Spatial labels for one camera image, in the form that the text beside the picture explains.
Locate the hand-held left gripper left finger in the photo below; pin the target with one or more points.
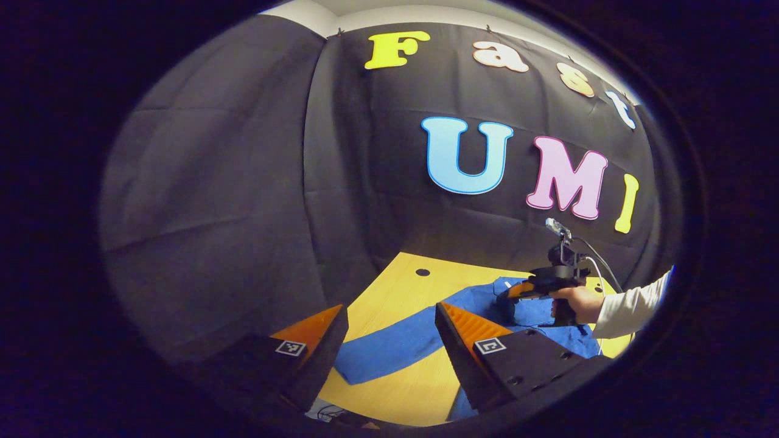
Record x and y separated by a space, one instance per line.
322 359

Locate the blue button shirt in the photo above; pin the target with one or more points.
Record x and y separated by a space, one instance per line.
395 347

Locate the person's white clothing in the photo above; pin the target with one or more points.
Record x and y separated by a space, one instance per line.
319 415

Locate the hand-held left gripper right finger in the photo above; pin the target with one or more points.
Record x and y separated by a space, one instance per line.
456 353

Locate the black backdrop cloth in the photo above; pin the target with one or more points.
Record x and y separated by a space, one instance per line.
213 182

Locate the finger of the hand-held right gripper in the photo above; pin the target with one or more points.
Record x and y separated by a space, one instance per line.
520 291

